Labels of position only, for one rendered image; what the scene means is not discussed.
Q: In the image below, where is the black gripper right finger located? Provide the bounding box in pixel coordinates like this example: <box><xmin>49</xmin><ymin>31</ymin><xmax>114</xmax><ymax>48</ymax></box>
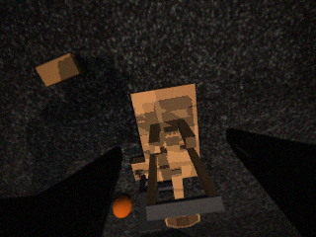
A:
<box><xmin>226</xmin><ymin>128</ymin><xmax>316</xmax><ymax>237</ymax></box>

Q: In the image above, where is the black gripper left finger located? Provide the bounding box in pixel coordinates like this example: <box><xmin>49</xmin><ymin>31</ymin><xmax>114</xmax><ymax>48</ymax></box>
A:
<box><xmin>0</xmin><ymin>146</ymin><xmax>122</xmax><ymax>237</ymax></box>

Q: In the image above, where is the orange ball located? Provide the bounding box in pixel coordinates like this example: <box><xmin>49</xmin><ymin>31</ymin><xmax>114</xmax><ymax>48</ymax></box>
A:
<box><xmin>113</xmin><ymin>196</ymin><xmax>132</xmax><ymax>217</ymax></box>

